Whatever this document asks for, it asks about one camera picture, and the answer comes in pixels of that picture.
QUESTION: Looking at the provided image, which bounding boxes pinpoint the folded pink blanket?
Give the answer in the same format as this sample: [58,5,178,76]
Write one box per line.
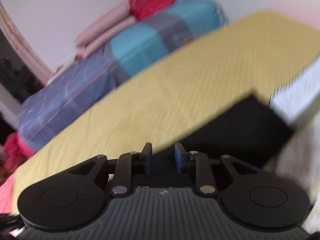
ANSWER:
[74,3,136,58]

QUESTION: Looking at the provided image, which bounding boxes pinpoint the blue plaid teal mattress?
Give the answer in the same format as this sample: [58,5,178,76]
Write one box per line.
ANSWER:
[17,0,227,155]

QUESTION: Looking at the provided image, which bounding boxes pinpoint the beige white chevron bedsheet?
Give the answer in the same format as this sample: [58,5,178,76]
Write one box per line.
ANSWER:
[264,59,319,233]

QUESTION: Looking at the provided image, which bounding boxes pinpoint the black pants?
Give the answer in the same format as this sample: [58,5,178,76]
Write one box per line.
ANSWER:
[151,95,294,175]

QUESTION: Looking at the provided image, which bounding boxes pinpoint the red cloth pile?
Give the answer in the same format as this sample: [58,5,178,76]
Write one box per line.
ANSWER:
[3,132,35,173]

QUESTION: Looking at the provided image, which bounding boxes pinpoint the pink red bedsheet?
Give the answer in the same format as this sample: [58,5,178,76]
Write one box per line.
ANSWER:
[0,174,15,214]

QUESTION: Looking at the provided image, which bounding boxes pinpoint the folded red cloth stack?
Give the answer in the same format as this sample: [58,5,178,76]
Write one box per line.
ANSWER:
[128,0,175,21]

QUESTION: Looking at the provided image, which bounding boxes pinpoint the yellow patterned blanket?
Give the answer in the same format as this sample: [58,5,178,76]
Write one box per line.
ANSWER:
[10,11,319,213]

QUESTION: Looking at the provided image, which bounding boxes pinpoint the dark window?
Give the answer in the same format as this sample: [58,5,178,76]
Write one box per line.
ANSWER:
[0,31,43,103]

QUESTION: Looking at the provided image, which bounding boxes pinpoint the pink curtain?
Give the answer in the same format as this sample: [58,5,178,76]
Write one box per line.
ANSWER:
[1,3,51,86]

